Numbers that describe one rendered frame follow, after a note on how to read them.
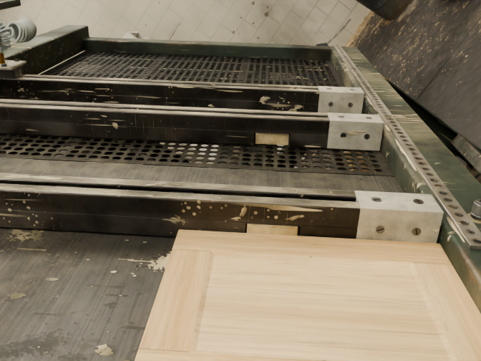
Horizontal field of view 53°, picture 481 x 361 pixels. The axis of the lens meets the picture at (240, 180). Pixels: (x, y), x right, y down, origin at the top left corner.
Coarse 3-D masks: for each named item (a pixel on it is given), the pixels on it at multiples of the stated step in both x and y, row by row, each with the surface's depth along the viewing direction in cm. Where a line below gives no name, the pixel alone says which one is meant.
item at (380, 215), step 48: (0, 192) 75; (48, 192) 75; (96, 192) 75; (144, 192) 76; (192, 192) 77; (240, 192) 77; (288, 192) 77; (336, 192) 77; (384, 192) 78; (384, 240) 75; (432, 240) 74
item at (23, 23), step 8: (8, 0) 153; (16, 0) 156; (0, 8) 146; (8, 8) 151; (8, 24) 145; (16, 24) 143; (24, 24) 146; (32, 24) 150; (8, 32) 145; (16, 32) 150; (24, 32) 145; (32, 32) 149; (0, 40) 134; (16, 40) 145; (24, 40) 147
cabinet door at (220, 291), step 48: (192, 240) 73; (240, 240) 73; (288, 240) 74; (336, 240) 74; (192, 288) 63; (240, 288) 63; (288, 288) 64; (336, 288) 64; (384, 288) 64; (432, 288) 64; (144, 336) 55; (192, 336) 55; (240, 336) 55; (288, 336) 56; (336, 336) 56; (384, 336) 56; (432, 336) 56; (480, 336) 56
